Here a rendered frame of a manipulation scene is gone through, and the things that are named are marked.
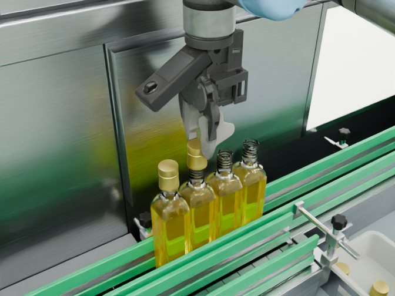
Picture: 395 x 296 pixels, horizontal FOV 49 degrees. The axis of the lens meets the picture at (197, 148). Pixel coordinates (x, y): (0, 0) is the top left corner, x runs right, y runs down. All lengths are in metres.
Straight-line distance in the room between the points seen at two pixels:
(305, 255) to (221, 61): 0.45
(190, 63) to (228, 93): 0.09
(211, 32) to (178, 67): 0.07
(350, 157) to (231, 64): 0.59
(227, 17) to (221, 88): 0.11
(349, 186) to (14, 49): 0.78
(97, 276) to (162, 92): 0.40
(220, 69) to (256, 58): 0.24
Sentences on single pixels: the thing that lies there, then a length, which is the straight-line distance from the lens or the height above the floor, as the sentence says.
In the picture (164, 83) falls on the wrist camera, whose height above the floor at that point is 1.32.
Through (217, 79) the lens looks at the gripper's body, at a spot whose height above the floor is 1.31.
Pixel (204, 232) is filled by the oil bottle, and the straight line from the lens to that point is 0.84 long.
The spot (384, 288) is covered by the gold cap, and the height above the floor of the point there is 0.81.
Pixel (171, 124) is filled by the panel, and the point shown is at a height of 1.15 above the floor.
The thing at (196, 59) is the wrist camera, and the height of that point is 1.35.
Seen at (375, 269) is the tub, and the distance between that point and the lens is 1.15.
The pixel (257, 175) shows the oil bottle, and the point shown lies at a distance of 0.84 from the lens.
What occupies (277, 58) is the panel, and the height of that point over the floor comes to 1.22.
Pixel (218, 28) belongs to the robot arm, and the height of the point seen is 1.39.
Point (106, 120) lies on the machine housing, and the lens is 0.81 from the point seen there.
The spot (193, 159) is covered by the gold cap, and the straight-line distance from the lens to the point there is 0.73.
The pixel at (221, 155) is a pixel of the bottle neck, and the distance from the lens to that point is 0.78.
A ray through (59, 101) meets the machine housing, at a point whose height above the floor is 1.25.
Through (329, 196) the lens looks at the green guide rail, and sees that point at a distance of 1.06.
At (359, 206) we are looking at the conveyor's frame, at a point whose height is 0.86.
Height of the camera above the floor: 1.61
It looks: 36 degrees down
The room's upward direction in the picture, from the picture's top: straight up
